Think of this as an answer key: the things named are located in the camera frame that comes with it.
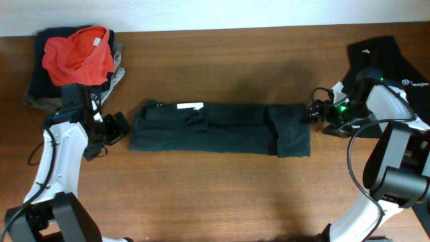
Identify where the red folded garment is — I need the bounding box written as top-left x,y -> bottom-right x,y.
42,26 -> 115,87

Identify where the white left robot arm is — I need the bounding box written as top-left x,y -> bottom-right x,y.
1,84 -> 130,241

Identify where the grey folded garment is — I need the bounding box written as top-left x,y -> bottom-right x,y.
24,42 -> 126,112

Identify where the dark green Nike t-shirt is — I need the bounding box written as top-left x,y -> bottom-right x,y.
129,100 -> 311,158

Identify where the black garment with white logo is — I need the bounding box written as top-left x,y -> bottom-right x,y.
343,36 -> 429,124

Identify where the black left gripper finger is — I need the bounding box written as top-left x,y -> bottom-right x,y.
114,112 -> 131,136
103,113 -> 122,145

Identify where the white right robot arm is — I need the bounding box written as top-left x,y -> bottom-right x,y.
306,67 -> 429,241

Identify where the navy folded garment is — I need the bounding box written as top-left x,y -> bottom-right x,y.
30,26 -> 115,98

